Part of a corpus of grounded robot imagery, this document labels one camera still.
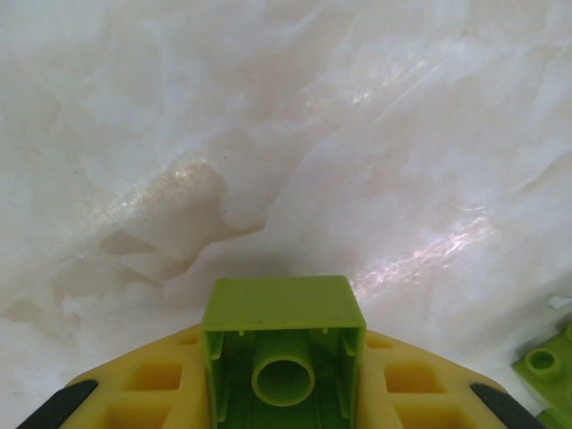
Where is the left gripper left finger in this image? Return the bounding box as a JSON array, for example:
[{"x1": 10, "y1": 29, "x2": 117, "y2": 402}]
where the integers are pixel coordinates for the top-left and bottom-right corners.
[{"x1": 17, "y1": 324, "x2": 215, "y2": 429}]

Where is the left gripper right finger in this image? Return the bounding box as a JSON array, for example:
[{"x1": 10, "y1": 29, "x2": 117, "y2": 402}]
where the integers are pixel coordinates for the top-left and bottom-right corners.
[{"x1": 356, "y1": 328, "x2": 553, "y2": 429}]

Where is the lime green lego brick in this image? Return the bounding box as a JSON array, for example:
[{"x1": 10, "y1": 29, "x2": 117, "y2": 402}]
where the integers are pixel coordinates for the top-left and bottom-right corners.
[
  {"x1": 511, "y1": 324, "x2": 572, "y2": 429},
  {"x1": 200, "y1": 275, "x2": 368, "y2": 429}
]

